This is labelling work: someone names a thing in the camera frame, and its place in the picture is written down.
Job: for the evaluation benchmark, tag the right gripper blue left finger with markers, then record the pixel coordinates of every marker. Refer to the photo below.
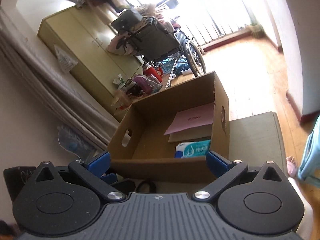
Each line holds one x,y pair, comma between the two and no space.
99,164

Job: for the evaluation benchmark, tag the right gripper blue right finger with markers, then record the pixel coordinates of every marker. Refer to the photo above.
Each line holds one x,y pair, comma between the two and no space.
217,164

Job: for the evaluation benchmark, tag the blue white wipes pack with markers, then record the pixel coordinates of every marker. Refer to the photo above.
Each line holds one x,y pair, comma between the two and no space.
192,149

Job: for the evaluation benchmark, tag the black electrical tape roll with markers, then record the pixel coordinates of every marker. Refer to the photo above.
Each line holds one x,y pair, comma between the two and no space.
146,186

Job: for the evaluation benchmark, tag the pink paper booklet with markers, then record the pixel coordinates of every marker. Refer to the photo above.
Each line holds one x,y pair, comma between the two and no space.
192,118

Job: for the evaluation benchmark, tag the blue water jug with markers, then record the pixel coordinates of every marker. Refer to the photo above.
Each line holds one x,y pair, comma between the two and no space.
70,141

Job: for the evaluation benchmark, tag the brown cardboard box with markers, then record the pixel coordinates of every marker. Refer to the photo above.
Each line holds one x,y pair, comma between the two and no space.
140,147

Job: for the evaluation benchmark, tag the pink plastic tumbler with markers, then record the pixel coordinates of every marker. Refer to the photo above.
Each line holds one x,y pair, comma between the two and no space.
121,99

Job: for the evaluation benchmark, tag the dark glass teapot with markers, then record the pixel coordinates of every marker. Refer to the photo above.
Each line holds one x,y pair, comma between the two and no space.
133,89

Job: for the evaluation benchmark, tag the light blue plastic stool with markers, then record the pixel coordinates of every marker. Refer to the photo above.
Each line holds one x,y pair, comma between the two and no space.
310,159

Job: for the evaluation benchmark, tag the purple plastic bottle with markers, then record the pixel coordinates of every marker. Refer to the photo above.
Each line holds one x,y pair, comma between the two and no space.
143,84

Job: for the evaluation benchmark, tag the cluttered folding side table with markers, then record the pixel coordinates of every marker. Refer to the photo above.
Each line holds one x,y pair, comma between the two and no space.
165,69

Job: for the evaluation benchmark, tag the red thermos bottle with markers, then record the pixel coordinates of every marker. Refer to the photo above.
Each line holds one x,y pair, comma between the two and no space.
149,70

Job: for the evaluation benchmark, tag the plastic bag on wardrobe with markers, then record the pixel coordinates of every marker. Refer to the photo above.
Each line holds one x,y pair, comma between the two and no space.
66,62

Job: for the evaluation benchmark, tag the beige curtain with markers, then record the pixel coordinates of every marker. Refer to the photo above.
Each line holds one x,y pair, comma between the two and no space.
57,94

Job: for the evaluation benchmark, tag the green wooden wardrobe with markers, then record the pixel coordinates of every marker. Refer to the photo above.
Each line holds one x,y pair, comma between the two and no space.
82,36

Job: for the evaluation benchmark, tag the black wheelchair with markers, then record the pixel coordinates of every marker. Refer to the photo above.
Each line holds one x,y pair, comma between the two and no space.
144,30

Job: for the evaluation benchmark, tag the potted plant by window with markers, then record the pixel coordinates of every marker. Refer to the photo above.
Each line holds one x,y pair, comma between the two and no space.
257,30

